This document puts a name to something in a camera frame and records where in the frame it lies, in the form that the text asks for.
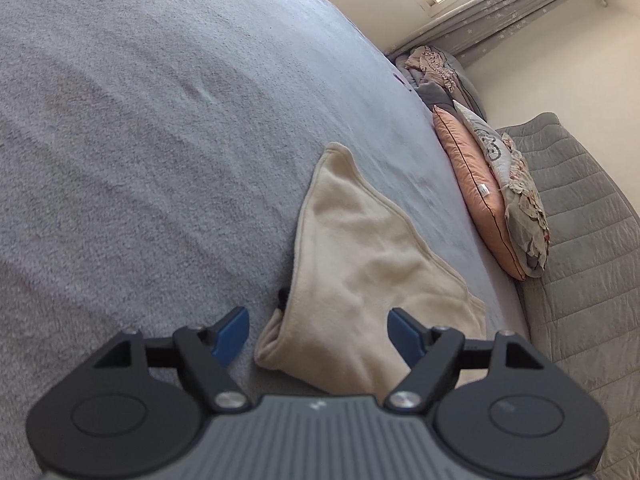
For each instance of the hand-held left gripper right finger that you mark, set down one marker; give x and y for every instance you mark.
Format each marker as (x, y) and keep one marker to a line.
(402, 332)

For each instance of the grey quilted headboard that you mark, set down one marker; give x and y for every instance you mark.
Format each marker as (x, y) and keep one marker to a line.
(585, 260)

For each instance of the white printed pillow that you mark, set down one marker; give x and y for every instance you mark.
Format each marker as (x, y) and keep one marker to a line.
(487, 142)

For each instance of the grey star curtain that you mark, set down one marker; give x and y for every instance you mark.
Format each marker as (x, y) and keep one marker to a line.
(500, 20)

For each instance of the pink pillow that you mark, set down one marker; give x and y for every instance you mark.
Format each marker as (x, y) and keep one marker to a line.
(475, 195)

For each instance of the grey bedding pile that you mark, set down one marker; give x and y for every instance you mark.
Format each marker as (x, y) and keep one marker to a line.
(435, 92)

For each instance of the beige and black sweatshirt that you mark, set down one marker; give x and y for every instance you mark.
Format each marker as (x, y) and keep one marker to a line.
(360, 260)

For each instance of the small red object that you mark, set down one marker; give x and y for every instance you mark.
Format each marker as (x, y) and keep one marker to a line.
(402, 81)

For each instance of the beige ruffled cloth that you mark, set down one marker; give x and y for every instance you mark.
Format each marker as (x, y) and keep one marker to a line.
(430, 65)

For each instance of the grey patterned pillow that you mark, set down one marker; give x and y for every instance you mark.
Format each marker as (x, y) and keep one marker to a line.
(530, 215)

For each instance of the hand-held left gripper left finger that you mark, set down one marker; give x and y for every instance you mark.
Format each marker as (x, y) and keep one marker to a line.
(230, 335)

